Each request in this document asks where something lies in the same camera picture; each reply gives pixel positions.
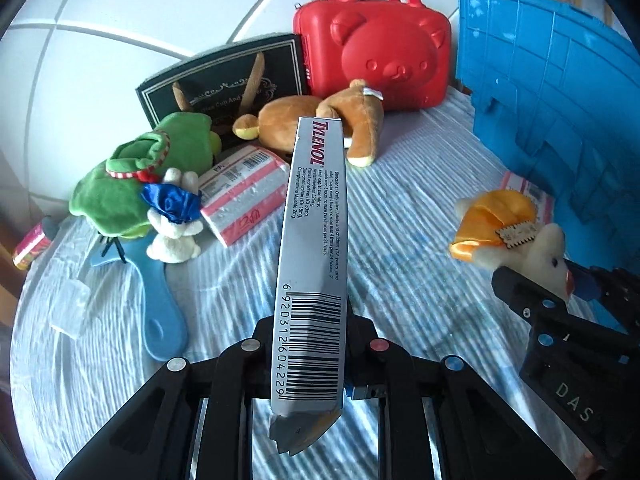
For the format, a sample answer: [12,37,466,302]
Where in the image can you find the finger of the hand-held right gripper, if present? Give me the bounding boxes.
[491,266,572,329]
[565,258,640,334]

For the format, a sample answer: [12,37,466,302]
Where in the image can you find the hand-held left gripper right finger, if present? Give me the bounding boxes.
[344,309,577,480]

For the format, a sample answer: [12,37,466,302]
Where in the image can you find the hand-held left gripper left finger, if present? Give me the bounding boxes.
[55,316,282,480]

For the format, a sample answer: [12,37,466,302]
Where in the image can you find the white plush orange hat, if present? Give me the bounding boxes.
[449,190,574,307]

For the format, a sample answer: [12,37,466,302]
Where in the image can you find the grey medicine box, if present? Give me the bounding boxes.
[269,116,350,454]

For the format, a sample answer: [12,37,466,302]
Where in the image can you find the blue plastic crate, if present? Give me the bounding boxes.
[457,0,640,281]

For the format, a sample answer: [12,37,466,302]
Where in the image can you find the striped cloth covered desktop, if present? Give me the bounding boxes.
[10,85,640,480]

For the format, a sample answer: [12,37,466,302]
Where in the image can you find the blue hairbrush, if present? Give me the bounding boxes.
[90,237,189,362]

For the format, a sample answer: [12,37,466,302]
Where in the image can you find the pink striped packet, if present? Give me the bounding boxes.
[500,171,556,221]

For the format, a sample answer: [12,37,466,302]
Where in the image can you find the white bunny plush blue bow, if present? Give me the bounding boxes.
[141,167,204,264]

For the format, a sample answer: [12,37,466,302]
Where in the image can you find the pink white tissue pack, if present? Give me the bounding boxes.
[197,142,292,247]

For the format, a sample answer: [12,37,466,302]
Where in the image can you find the clear plastic wrapper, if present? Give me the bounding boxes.
[50,280,89,337]

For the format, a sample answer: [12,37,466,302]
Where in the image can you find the large green plush toy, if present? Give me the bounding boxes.
[68,112,223,239]

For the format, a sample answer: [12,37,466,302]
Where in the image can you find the brown bear plush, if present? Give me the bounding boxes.
[232,79,386,168]

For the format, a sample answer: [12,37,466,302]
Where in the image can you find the red cylindrical can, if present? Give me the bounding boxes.
[12,222,54,269]

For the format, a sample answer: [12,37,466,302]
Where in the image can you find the dark green gift bag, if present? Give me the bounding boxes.
[135,32,308,152]

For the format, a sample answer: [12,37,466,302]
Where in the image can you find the red bear-shaped case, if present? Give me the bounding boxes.
[292,0,452,111]

